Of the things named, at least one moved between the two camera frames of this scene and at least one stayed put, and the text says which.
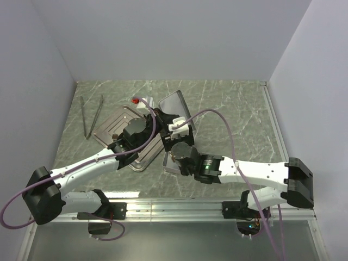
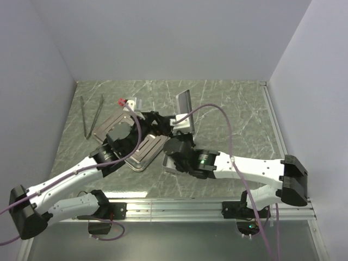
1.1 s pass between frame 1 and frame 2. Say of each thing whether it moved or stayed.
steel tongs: stayed
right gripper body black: stayed
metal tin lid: moved
